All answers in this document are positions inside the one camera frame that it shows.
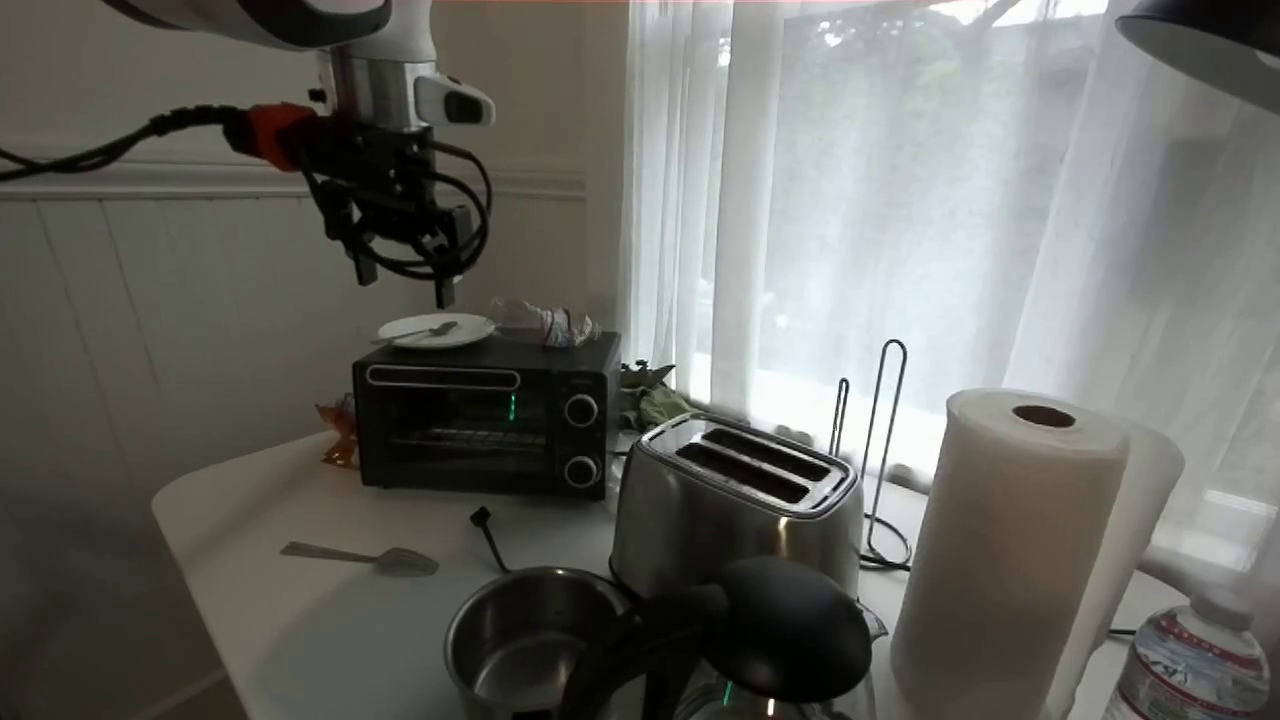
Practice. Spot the steel two-slot toaster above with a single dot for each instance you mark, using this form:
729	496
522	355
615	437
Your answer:
700	520

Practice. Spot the white paper towel roll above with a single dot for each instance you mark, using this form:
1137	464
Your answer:
1000	560

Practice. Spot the crumpled clear plastic bag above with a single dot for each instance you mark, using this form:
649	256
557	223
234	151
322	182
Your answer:
545	322

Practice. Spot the window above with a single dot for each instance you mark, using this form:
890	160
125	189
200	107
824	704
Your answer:
900	200

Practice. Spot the black toaster oven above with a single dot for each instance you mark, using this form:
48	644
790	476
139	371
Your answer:
480	440

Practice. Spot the clear water bottle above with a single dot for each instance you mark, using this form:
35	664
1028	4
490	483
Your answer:
1190	670

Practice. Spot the orange plastic wrapper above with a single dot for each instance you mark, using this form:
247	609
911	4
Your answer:
342	440

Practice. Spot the glass kettle with black lid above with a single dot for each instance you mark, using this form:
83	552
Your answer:
790	625

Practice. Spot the white plate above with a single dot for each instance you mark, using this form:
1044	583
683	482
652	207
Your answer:
460	333

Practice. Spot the green plant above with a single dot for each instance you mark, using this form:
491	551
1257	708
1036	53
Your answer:
655	402

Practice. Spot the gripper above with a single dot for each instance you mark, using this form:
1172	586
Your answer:
365	155

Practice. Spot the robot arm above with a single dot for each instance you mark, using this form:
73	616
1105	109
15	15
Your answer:
370	40

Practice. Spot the oven knob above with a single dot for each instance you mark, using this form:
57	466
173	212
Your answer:
581	471
581	410

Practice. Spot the steel pot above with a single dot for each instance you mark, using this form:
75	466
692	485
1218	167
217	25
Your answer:
520	640

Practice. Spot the dark lamp shade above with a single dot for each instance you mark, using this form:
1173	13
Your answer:
1220	40

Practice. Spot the white sheer curtain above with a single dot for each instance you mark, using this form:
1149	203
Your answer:
1000	200

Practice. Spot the toaster oven door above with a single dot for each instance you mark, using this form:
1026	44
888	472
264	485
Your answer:
460	440

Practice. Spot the silver utensil on plate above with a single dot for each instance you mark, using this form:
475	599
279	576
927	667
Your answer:
430	331

